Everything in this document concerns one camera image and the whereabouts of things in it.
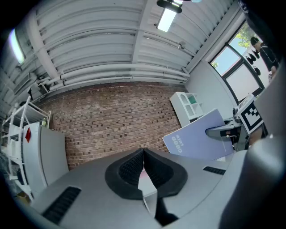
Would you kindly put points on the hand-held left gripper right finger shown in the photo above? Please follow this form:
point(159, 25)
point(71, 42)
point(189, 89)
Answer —
point(192, 179)

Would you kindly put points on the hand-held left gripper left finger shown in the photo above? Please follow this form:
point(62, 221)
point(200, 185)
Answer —
point(89, 183)

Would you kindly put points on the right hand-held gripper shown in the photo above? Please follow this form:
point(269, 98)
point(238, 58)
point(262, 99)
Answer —
point(251, 116)

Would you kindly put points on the lavender paper folder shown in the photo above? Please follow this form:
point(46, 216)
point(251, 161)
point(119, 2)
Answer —
point(196, 138)

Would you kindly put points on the pink mesh tray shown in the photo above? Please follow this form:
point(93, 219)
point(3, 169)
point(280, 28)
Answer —
point(143, 176)

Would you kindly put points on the person's right forearm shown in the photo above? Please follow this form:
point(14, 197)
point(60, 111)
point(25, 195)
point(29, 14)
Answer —
point(257, 135)

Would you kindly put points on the white metal shelf rack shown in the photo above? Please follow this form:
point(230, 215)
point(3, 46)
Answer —
point(13, 125)

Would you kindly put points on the white cubby shelf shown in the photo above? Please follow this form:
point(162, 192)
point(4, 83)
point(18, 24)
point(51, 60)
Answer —
point(181, 107)

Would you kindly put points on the white cabinet with red sticker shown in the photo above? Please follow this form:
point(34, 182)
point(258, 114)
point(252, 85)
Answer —
point(44, 154)

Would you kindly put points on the black framed window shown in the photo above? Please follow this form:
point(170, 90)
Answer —
point(241, 73)

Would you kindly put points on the round ceiling sensor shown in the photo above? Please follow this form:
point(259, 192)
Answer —
point(182, 45)

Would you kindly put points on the white ceiling pipe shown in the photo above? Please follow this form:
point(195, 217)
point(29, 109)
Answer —
point(125, 75)
point(125, 68)
point(111, 81)

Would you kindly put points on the ceiling light panel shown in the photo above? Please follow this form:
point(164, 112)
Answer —
point(166, 20)
point(17, 47)

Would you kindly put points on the black ceiling fixture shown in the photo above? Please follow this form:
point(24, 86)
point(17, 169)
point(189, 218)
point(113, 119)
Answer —
point(169, 5)

